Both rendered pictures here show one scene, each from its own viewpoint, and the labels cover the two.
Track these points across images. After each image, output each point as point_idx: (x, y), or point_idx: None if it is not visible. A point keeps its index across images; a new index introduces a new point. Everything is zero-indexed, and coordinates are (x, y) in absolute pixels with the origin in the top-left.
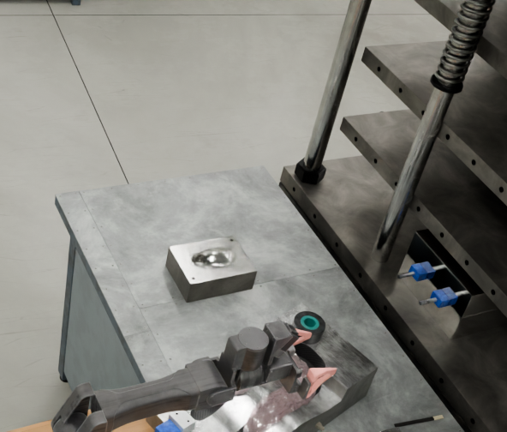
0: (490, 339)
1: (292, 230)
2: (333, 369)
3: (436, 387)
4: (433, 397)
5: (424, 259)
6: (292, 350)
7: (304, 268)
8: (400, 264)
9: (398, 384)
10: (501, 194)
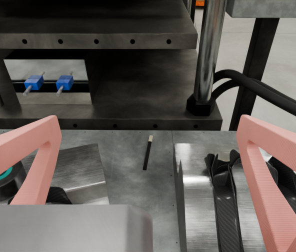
0: (105, 88)
1: None
2: (256, 118)
3: None
4: (131, 132)
5: (28, 72)
6: (143, 238)
7: None
8: (14, 98)
9: (107, 147)
10: None
